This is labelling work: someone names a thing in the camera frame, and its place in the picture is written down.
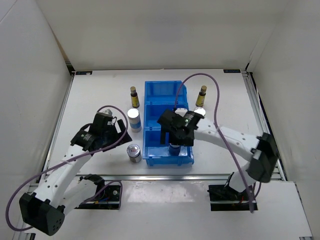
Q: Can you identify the grey-lid spice jar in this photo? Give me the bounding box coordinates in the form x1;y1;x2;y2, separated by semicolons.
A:
168;143;181;156
126;144;142;163

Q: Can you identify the white blue can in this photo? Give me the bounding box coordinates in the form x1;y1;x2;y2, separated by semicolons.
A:
127;108;142;133
193;106;206;117

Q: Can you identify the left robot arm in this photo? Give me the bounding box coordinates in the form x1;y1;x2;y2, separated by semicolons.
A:
19;112;132;236

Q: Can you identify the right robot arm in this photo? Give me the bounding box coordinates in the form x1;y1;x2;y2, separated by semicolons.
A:
157;109;278;201

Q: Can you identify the blue plastic bin middle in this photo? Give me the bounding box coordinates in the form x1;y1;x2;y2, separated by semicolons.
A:
143;102;174;129

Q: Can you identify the blue plastic bin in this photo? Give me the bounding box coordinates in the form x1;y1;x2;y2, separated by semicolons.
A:
143;102;174;129
142;129;194;167
144;80;182;105

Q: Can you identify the blue plastic bin front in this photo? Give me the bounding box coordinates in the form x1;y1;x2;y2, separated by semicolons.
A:
142;129;194;167

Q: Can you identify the brown bottle left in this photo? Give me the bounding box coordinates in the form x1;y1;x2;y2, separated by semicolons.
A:
130;86;140;108

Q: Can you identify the brown bottle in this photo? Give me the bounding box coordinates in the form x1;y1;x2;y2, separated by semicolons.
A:
195;85;207;107
130;86;140;108

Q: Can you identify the brown bottle right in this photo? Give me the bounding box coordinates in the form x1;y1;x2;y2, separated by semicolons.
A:
195;85;207;107

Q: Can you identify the blue plastic bin rear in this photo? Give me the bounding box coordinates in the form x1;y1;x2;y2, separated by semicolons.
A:
144;80;182;105

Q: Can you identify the black label left corner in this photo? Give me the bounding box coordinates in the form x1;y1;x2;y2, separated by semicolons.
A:
75;71;93;76

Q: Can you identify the black label corner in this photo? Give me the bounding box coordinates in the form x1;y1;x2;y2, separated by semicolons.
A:
75;71;93;76
223;69;241;74

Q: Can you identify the black label right corner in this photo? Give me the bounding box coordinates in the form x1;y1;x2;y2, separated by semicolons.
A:
223;69;241;74

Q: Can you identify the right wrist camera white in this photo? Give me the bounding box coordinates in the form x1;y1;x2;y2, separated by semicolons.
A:
174;108;189;117

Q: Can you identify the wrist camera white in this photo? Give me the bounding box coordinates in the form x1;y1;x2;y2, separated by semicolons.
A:
102;108;113;117
174;108;189;117

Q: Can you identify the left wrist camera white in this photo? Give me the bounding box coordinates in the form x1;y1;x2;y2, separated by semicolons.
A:
102;108;113;117

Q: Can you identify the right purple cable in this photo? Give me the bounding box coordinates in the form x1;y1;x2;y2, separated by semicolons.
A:
173;72;263;214

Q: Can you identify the aluminium frame rail front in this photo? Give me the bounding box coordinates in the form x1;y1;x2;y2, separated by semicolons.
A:
24;173;283;183

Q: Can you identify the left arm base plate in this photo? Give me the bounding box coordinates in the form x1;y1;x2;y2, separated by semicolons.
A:
76;180;123;210

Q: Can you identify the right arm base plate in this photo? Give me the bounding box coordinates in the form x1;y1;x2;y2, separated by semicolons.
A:
207;184;250;212

